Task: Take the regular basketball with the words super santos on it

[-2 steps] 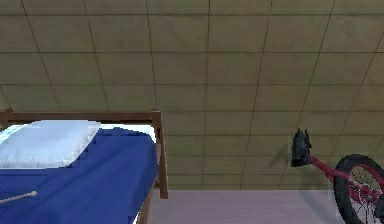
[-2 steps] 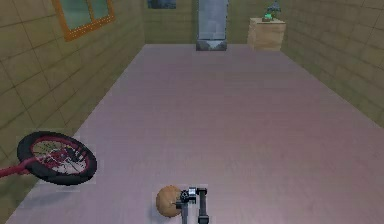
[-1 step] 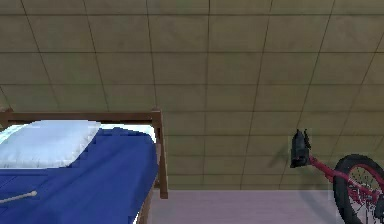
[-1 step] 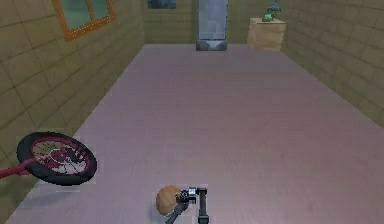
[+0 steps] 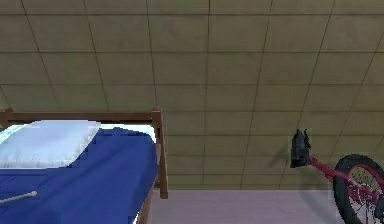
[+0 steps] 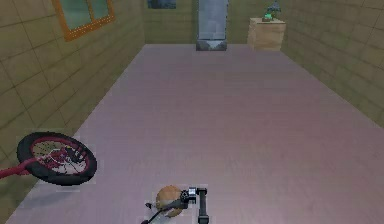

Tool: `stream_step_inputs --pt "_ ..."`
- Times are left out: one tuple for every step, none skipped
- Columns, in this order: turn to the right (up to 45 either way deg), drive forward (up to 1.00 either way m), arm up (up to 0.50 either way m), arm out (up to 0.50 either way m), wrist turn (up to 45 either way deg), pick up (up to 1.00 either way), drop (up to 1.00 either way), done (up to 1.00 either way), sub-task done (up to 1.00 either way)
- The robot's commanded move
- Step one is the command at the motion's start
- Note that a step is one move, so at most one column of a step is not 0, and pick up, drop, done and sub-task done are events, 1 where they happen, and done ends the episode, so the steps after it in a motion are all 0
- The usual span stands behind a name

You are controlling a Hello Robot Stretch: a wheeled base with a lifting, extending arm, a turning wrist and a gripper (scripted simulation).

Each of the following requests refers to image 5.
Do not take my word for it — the red bicycle black wheel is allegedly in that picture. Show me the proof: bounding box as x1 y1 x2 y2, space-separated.
289 128 384 224

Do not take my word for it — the thin white stick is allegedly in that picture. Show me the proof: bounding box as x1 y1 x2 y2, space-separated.
0 190 38 205

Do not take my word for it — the white pillow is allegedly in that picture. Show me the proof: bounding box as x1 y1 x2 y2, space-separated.
0 119 102 170

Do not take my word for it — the brown wooden bed blue blanket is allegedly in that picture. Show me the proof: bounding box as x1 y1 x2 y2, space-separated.
0 107 169 224

